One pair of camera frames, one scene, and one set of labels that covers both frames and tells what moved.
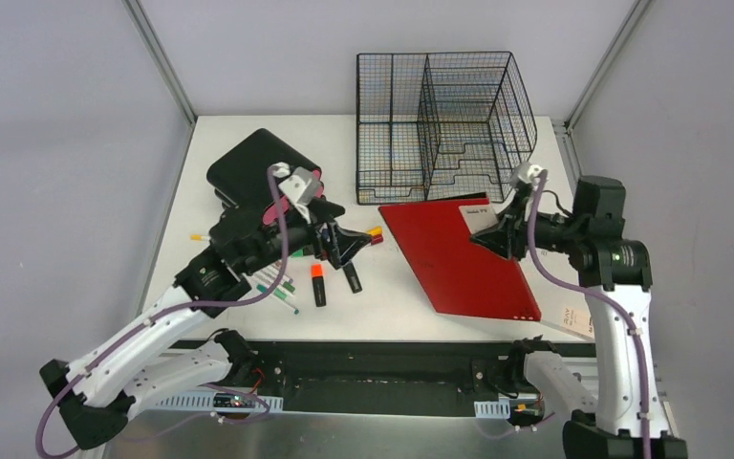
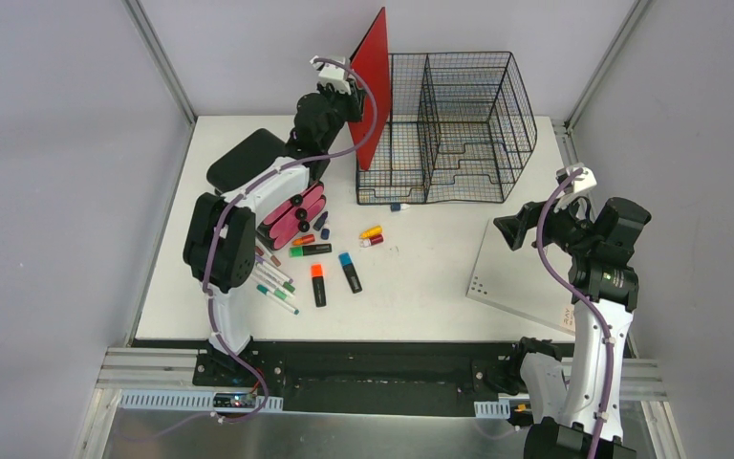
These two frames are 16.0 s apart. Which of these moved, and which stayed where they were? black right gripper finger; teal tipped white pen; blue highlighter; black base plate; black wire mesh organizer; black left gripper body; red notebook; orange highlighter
Moved: black right gripper finger; red notebook; black left gripper body
Stayed: black base plate; orange highlighter; teal tipped white pen; black wire mesh organizer; blue highlighter
